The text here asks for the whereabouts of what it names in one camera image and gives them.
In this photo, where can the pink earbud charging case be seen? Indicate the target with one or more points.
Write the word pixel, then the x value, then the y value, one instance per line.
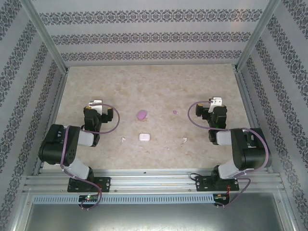
pixel 142 114

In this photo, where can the white earbud charging case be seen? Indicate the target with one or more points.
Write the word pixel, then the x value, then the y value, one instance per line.
pixel 144 137

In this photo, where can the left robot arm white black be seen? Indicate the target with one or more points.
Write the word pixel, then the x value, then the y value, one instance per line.
pixel 57 144

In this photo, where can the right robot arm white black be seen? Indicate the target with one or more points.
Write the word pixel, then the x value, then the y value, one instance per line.
pixel 250 154

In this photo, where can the left small circuit board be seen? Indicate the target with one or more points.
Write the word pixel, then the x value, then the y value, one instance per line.
pixel 89 197

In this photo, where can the small circuit board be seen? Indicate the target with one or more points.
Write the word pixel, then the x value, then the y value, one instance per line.
pixel 89 197
pixel 220 197

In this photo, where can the right small circuit board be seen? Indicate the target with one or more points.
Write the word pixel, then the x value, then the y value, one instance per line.
pixel 220 197

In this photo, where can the grey metal sheet panel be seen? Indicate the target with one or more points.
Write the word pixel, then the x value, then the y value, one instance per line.
pixel 154 219

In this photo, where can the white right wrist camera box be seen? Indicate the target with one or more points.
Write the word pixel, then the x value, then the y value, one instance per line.
pixel 216 99

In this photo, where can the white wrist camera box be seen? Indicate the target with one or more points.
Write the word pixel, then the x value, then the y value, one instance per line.
pixel 216 99
pixel 96 102

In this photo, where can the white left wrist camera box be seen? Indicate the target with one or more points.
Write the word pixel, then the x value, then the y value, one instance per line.
pixel 96 102

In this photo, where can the aluminium side rail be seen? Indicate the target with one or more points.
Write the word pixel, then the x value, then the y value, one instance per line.
pixel 246 96
pixel 56 108

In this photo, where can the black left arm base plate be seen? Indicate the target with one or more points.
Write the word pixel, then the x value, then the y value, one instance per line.
pixel 106 184

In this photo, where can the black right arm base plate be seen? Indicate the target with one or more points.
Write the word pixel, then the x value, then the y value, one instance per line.
pixel 202 184

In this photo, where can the aluminium frame post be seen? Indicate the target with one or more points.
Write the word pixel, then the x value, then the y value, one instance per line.
pixel 256 36
pixel 45 36

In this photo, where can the aluminium mounting rail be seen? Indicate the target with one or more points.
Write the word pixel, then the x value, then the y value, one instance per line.
pixel 154 183

